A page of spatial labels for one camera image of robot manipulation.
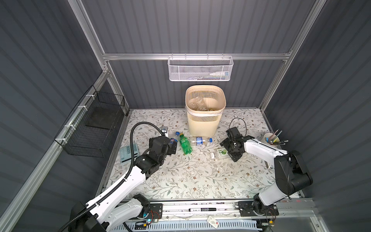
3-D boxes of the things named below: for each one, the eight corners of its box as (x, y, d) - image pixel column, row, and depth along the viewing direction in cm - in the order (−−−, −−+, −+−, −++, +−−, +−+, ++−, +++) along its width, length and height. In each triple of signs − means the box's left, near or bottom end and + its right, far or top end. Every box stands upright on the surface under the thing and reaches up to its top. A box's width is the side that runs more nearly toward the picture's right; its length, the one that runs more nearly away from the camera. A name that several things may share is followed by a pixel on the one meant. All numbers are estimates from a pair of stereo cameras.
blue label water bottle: (190, 146, 100) (190, 142, 96) (190, 140, 103) (190, 136, 99) (212, 146, 100) (213, 142, 96) (211, 140, 103) (212, 136, 99)
